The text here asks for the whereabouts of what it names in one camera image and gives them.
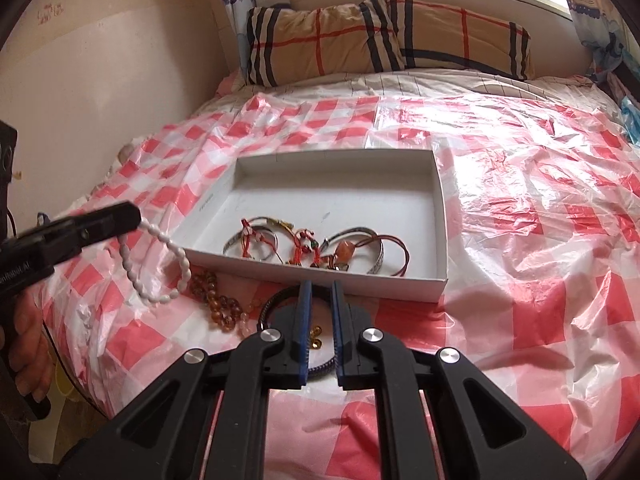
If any brown cord orange stone bracelet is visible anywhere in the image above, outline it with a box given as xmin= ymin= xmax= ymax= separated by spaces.
xmin=326 ymin=233 xmax=410 ymax=279

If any red white checkered plastic sheet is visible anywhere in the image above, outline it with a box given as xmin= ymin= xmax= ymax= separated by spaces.
xmin=34 ymin=70 xmax=639 ymax=479

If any blue white crumpled cloth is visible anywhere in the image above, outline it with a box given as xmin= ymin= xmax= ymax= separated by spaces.
xmin=620 ymin=96 xmax=640 ymax=146

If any brown amber bead bracelet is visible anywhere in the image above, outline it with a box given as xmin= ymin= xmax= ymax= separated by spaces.
xmin=186 ymin=268 xmax=249 ymax=332

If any black braided leather bracelet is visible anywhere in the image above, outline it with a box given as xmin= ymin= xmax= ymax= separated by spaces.
xmin=257 ymin=284 xmax=339 ymax=376

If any wide silver bangle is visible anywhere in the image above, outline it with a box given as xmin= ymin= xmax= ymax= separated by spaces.
xmin=221 ymin=217 xmax=280 ymax=262

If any engraved silver bangle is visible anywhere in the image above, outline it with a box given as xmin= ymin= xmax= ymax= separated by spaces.
xmin=320 ymin=226 xmax=385 ymax=275

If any tan plaid pillow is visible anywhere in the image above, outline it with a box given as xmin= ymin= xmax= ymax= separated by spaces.
xmin=245 ymin=0 xmax=534 ymax=88

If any red braided cord bracelet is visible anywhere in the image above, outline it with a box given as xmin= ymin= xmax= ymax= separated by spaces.
xmin=238 ymin=216 xmax=327 ymax=269

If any white shallow cardboard box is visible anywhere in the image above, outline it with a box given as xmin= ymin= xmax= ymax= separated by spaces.
xmin=172 ymin=148 xmax=448 ymax=302

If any person's left hand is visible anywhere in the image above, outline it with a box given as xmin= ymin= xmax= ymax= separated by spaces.
xmin=9 ymin=290 xmax=54 ymax=402

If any white bead bracelet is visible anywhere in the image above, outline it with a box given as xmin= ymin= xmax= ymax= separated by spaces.
xmin=118 ymin=219 xmax=193 ymax=306

